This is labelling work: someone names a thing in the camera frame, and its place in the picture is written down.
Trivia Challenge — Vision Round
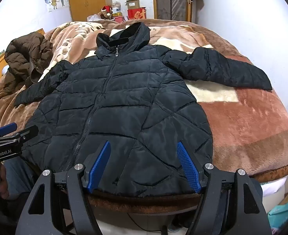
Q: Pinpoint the teal plastic bag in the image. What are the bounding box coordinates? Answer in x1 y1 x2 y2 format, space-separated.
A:
267 199 288 235

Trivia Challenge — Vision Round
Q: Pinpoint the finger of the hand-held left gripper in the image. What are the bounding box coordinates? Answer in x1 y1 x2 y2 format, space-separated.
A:
0 123 18 139
0 125 39 145

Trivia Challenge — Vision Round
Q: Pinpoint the black puffer jacket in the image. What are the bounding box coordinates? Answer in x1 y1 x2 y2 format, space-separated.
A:
14 22 273 198

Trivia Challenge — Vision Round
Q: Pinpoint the brown puffer jacket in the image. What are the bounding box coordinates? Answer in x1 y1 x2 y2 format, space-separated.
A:
3 31 54 91

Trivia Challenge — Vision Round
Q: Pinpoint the wooden framed door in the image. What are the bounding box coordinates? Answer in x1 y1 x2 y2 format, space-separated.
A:
152 0 193 22

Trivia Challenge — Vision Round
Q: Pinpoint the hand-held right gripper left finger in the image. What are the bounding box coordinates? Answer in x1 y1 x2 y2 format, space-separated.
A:
15 141 111 235

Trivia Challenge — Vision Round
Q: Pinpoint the wooden wardrobe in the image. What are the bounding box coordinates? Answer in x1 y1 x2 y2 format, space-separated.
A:
66 0 112 22

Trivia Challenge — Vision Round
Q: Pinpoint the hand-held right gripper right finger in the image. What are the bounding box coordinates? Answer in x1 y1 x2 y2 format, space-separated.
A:
176 141 273 235

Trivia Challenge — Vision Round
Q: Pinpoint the open cardboard box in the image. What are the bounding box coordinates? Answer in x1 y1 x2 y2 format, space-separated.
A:
125 0 141 11

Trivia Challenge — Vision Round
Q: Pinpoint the person's leg in jeans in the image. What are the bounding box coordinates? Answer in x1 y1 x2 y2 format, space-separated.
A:
1 155 37 202

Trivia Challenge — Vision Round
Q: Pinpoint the red gift box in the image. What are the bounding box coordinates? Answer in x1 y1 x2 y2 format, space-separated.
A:
127 8 147 20

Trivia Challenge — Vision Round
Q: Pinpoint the brown printed fleece blanket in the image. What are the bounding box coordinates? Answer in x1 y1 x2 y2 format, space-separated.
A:
0 18 288 216

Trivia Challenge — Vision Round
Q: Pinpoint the plush toy with santa hat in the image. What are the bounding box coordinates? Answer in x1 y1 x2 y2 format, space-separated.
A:
100 5 113 20

